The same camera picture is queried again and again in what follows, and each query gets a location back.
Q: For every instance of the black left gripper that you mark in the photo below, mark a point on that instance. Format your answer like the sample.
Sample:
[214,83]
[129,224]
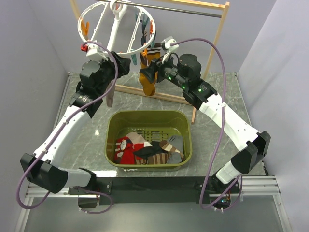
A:
[123,65]

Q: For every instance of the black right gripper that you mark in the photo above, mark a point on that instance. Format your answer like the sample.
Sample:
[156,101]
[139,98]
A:
[149,72]

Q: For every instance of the white round clip hanger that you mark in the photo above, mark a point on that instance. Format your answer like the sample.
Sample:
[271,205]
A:
[119,10]

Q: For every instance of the red santa sock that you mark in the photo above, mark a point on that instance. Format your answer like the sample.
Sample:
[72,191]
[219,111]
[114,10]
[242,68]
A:
[124,151]

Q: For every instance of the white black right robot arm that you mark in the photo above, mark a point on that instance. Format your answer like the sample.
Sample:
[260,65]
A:
[251,144]

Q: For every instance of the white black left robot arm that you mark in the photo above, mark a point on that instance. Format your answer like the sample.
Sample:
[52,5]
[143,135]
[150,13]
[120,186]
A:
[42,168]

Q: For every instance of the mustard yellow sock pair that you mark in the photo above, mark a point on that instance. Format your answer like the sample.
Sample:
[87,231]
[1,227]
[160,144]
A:
[146,57]

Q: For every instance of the navy hanging sock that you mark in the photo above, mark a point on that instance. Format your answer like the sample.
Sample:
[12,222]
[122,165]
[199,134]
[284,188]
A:
[143,29]

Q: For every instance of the grey-brown striped sock pair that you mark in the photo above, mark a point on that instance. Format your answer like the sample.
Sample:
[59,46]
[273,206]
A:
[110,94]

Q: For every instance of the olive green plastic basket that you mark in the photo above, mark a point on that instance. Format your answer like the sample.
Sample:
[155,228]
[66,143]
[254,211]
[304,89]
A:
[151,125]

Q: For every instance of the beige sock in basket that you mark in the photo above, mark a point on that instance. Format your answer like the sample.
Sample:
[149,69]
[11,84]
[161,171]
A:
[137,139]

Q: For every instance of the black sock in basket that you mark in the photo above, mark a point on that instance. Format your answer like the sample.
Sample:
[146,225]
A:
[148,151]

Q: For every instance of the brown striped sock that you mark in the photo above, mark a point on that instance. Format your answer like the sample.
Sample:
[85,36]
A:
[158,159]

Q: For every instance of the grey sock in basket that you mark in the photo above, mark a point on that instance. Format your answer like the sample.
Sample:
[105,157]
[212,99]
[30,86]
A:
[175,149]

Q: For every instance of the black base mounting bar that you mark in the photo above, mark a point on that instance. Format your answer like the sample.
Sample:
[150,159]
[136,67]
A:
[159,189]

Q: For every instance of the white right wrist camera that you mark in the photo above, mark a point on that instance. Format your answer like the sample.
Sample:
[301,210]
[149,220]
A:
[168,47]

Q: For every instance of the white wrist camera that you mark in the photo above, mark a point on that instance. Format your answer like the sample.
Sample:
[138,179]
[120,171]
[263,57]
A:
[94,52]
[168,47]

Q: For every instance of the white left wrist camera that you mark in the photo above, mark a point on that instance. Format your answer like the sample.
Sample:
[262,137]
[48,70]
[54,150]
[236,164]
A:
[94,52]

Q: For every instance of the aluminium rail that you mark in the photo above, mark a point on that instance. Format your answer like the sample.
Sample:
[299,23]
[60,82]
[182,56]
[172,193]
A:
[252,186]

